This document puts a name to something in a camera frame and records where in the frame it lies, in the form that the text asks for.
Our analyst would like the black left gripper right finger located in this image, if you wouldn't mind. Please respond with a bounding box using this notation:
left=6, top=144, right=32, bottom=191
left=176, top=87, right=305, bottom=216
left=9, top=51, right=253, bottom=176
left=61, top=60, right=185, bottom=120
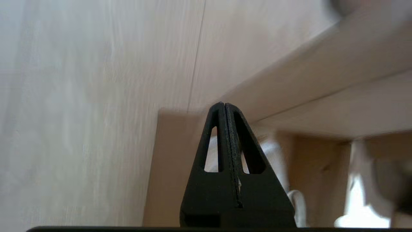
left=222, top=102, right=297, bottom=227

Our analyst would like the brown cardboard shoe box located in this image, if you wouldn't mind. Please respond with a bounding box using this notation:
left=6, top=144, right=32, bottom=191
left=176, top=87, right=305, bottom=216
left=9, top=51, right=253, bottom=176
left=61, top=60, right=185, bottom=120
left=143, top=0, right=412, bottom=228

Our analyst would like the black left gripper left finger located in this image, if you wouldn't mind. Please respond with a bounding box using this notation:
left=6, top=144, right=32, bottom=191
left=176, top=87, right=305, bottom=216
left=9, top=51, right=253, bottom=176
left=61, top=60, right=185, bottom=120
left=180, top=102, right=241, bottom=227

